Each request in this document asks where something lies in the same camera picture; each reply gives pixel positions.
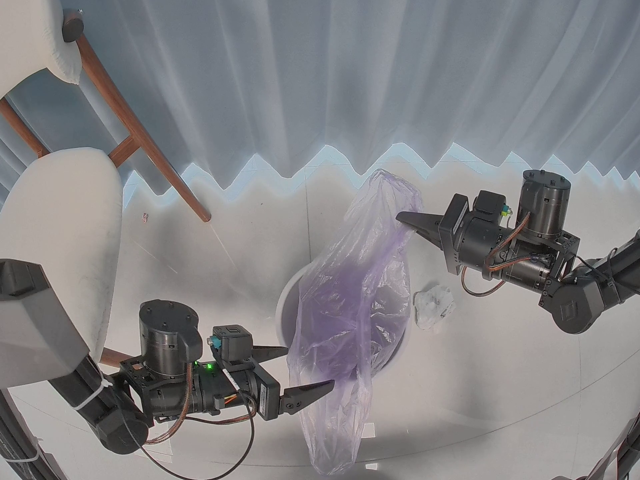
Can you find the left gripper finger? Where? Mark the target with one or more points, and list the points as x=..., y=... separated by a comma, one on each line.
x=267, y=354
x=300, y=398

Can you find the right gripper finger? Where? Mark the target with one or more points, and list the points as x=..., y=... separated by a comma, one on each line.
x=425, y=230

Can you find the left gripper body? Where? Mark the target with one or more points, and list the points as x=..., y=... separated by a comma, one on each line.
x=235, y=393

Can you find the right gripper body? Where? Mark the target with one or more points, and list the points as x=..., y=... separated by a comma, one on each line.
x=480, y=243

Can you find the white paper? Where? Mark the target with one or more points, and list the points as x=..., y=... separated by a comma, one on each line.
x=434, y=305

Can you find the purple plastic bag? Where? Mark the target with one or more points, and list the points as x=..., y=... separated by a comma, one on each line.
x=350, y=293

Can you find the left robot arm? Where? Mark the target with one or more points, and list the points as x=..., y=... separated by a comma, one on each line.
x=40, y=318

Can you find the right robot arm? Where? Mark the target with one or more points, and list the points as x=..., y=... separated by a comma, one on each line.
x=575, y=308

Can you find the white trash bin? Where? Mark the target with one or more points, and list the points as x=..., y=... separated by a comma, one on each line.
x=286, y=293

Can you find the pale blue curtain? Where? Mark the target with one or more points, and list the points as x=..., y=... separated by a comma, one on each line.
x=350, y=68

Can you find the white cushioned wooden chair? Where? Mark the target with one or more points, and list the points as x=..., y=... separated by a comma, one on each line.
x=65, y=208

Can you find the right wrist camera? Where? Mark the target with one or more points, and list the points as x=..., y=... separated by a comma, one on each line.
x=490, y=203

